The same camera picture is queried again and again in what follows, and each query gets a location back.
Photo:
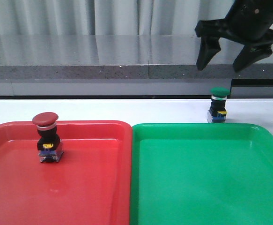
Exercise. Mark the white pleated curtain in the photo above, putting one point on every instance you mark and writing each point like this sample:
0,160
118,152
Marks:
107,17

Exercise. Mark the red plastic tray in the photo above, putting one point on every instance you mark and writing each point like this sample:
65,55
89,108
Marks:
90,185

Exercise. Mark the green mushroom push button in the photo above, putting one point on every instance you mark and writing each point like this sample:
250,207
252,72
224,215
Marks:
217,112

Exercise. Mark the grey stone counter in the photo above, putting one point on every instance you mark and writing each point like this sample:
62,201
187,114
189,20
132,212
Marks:
105,66

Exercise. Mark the green plastic tray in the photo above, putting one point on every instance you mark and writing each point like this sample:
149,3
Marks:
201,174

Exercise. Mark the red mushroom push button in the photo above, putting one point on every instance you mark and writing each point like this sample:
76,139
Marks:
49,145

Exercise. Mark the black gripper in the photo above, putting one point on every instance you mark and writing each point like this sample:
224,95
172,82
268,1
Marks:
247,22

